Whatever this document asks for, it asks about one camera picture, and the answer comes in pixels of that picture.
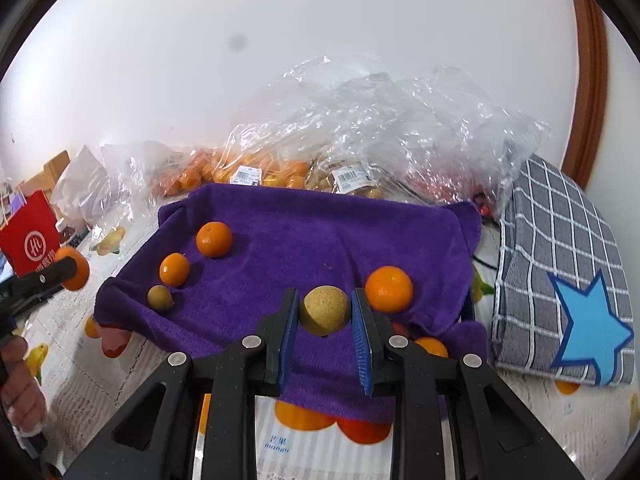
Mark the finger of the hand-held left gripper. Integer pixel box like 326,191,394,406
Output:
12,257,77,306

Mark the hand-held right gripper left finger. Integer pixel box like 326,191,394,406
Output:
62,287,301,480

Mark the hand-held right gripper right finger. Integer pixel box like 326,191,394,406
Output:
350,287,586,480

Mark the single orange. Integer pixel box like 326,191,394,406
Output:
365,266,415,311
52,247,91,292
195,221,234,259
159,253,191,288

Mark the tan round fruit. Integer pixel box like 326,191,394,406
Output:
299,285,352,336

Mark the purple towel covered tray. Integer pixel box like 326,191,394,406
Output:
94,182,488,423

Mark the small olive round fruit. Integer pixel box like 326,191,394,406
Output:
147,285,174,313

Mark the clear bag of red fruits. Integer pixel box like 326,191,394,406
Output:
395,65,551,217

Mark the person's left hand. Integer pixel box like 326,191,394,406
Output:
1,337,49,432

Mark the red paper bag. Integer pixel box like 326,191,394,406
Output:
0,190,62,277

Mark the white plastic bag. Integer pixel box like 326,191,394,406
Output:
50,145,112,227

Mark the brown cardboard box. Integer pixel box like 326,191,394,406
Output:
20,150,72,197

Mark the small clear plastic bag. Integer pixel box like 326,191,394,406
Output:
100,141,157,227

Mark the clear bag of brown longans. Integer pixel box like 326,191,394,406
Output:
305,75,401,202

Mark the grey checked cushion blue star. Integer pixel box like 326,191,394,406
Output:
490,154,636,388

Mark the brown wooden door frame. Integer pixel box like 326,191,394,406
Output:
560,0,609,192

